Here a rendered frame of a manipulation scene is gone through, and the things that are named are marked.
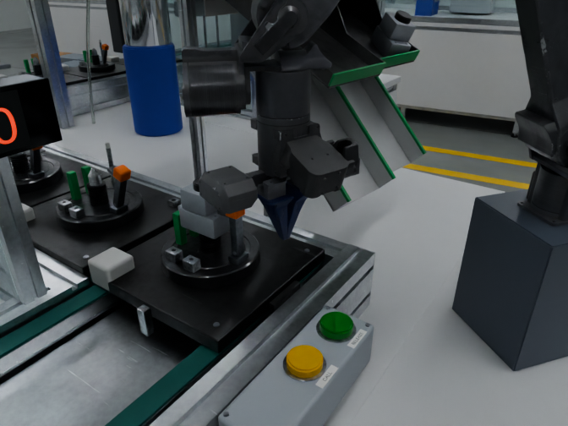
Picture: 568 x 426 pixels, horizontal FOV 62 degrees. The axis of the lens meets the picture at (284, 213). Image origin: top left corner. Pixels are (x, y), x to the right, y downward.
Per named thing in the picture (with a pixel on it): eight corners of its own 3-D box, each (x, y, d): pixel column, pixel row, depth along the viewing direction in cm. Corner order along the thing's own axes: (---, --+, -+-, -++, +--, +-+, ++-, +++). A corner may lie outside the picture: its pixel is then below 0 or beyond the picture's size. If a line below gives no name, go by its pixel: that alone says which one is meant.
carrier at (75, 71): (141, 73, 195) (136, 40, 190) (90, 83, 178) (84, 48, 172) (104, 66, 208) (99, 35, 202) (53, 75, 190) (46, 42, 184)
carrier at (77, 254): (202, 215, 85) (196, 149, 79) (84, 280, 67) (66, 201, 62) (116, 183, 97) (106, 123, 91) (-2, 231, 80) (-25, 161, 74)
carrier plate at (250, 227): (324, 259, 72) (325, 248, 71) (218, 354, 55) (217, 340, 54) (208, 216, 84) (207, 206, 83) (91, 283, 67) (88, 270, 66)
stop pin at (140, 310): (155, 331, 61) (150, 307, 59) (147, 336, 60) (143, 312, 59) (147, 327, 62) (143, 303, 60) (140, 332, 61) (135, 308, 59)
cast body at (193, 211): (236, 226, 66) (233, 180, 62) (215, 240, 63) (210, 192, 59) (192, 210, 70) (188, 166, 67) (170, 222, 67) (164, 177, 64)
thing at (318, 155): (270, 129, 48) (309, 147, 43) (326, 117, 51) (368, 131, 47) (273, 183, 51) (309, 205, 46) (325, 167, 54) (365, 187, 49)
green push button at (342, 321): (357, 331, 58) (359, 319, 57) (341, 351, 55) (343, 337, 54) (330, 319, 60) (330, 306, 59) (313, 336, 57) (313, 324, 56)
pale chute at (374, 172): (379, 188, 86) (395, 177, 83) (332, 212, 78) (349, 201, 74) (301, 62, 89) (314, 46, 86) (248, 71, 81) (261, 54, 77)
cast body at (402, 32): (404, 61, 86) (423, 24, 82) (385, 58, 84) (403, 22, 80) (384, 36, 91) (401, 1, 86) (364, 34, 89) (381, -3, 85)
